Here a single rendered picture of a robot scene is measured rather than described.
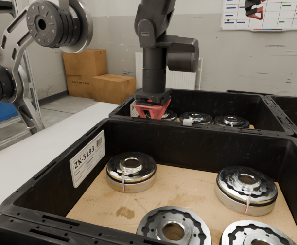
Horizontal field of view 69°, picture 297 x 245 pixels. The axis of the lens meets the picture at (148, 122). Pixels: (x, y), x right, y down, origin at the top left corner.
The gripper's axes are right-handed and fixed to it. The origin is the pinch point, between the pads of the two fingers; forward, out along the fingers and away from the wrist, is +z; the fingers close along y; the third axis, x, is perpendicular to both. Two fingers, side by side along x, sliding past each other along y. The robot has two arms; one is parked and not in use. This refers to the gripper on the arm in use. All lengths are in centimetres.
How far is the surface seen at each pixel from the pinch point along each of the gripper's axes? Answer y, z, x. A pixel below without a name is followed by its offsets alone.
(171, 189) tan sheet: -16.1, 5.8, -10.1
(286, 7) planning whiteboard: 291, -55, -65
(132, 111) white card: 5.5, -0.8, 8.6
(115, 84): 234, 50, 145
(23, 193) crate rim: -35.3, -3.6, 4.3
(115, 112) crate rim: -5.6, -4.2, 7.9
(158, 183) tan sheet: -15.3, 5.8, -7.0
